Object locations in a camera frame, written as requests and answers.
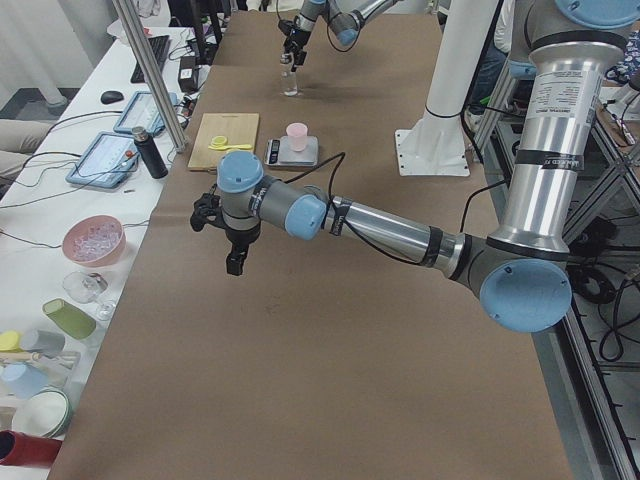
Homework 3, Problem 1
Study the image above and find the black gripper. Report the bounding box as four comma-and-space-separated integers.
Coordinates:
278, 15, 313, 65
190, 192, 260, 275

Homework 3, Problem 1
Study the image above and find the glass sauce bottle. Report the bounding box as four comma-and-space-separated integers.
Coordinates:
280, 53, 298, 97

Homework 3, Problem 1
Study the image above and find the pink plastic cup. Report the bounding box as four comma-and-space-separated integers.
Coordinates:
286, 122, 308, 152

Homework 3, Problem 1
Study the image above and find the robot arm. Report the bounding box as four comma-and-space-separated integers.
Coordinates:
278, 0, 397, 72
190, 1, 639, 332

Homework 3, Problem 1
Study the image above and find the digital kitchen scale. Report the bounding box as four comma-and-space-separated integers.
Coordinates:
264, 136, 319, 168

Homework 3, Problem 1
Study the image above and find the green cup lying down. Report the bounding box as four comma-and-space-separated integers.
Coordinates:
42, 298, 97, 340

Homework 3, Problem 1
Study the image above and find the grey cup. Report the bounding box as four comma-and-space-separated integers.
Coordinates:
19, 329, 66, 356

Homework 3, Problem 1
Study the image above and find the yellow cup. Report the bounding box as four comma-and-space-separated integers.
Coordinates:
0, 330, 22, 353

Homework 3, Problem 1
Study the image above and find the light blue cup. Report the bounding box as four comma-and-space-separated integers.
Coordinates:
1, 363, 49, 399

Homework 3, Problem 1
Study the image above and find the red cup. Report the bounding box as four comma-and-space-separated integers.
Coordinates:
1, 430, 63, 468

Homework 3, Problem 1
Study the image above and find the wooden cutting board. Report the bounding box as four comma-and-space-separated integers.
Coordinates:
187, 113, 260, 171

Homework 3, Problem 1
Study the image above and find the yellow plastic knife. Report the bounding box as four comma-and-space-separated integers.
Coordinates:
208, 144, 253, 151

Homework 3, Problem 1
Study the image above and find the black power box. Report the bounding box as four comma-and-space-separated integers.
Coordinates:
178, 56, 200, 93

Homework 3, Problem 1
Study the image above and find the lemon slice near knife tip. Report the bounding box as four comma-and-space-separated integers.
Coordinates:
209, 135, 228, 149

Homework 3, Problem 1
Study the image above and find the black keyboard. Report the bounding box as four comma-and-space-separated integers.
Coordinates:
130, 34, 172, 85

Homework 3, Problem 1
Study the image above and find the pink bowl with ice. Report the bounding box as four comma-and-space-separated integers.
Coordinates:
62, 215, 126, 267

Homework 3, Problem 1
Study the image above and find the black thermos bottle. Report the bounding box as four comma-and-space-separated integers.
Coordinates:
131, 126, 168, 179

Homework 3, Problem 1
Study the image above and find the wine glass lying down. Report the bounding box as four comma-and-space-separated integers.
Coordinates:
62, 271, 116, 322

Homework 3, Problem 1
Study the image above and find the near blue tablet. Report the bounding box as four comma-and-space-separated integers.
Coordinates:
65, 132, 139, 190

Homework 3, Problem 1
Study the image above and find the blue tablet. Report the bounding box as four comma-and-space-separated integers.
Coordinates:
65, 132, 139, 190
113, 91, 164, 136

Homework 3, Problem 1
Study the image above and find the far blue tablet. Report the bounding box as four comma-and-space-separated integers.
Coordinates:
113, 91, 164, 136

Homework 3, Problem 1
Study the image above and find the black computer mouse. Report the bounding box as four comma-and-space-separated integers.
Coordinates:
100, 90, 124, 105

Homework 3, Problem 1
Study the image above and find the white green bowl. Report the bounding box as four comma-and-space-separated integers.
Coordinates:
11, 389, 73, 438

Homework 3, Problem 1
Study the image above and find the seated person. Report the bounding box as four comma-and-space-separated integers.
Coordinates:
0, 119, 51, 177

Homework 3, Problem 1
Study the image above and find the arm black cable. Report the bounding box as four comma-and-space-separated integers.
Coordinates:
272, 152, 509, 264
275, 0, 364, 52

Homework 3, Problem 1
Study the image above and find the aluminium frame post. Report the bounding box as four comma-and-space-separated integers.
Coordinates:
112, 0, 187, 153

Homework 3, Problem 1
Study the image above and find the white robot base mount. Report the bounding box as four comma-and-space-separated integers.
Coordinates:
396, 0, 500, 177

